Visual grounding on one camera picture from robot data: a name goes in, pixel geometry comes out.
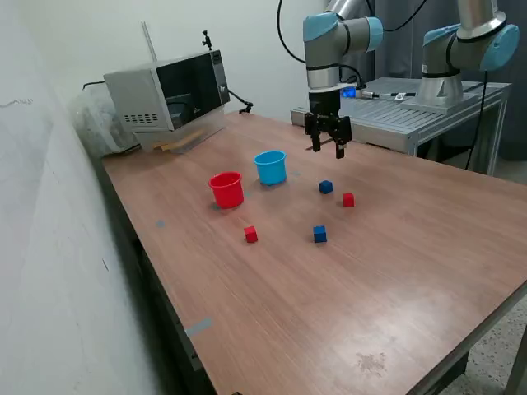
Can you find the silver blue UR5e arm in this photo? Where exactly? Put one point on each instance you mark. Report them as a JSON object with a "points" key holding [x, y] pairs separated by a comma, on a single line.
{"points": [[325, 45]]}

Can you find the blue plastic bucket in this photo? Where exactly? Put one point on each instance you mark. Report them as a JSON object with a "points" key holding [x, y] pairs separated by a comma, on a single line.
{"points": [[271, 173]]}

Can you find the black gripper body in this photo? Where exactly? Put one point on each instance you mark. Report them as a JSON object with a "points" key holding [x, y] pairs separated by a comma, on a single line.
{"points": [[325, 105]]}

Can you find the silver microwave oven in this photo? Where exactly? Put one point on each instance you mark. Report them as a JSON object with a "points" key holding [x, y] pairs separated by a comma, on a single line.
{"points": [[136, 94]]}

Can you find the red plastic bucket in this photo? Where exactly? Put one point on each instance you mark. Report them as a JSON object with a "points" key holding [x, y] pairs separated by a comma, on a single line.
{"points": [[226, 195]]}

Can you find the dark grey curtain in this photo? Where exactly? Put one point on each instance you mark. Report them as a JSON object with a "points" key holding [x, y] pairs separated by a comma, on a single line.
{"points": [[403, 53]]}

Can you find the blue cube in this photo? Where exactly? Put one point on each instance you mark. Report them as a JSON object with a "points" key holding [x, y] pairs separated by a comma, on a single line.
{"points": [[320, 234], [325, 187]]}

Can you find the red cube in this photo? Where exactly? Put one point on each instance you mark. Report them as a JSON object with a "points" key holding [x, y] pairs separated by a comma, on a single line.
{"points": [[250, 235], [348, 200]]}

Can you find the small black camera mount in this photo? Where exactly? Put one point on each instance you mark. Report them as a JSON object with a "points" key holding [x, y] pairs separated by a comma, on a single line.
{"points": [[206, 40]]}

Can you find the light wooden stick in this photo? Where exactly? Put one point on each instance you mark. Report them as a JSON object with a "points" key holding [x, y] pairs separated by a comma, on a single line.
{"points": [[173, 144]]}

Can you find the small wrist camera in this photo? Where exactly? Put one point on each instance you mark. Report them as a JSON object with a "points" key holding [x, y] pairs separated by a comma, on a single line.
{"points": [[349, 92]]}

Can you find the aluminium robot base platform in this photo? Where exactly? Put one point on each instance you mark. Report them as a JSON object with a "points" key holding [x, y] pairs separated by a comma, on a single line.
{"points": [[379, 119]]}

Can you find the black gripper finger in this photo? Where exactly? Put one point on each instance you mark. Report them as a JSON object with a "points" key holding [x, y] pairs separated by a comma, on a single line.
{"points": [[342, 133], [315, 133]]}

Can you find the clear plastic bag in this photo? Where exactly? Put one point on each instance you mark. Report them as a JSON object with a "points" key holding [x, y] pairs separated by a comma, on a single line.
{"points": [[94, 123]]}

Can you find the thin white rod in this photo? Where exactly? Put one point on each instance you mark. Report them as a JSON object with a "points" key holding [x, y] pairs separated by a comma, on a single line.
{"points": [[149, 43]]}

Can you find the long blue tape strip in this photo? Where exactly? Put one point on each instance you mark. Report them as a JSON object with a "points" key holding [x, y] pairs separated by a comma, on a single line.
{"points": [[199, 327]]}

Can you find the black tape strip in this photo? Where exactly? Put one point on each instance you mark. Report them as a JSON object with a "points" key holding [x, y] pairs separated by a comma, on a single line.
{"points": [[328, 141]]}

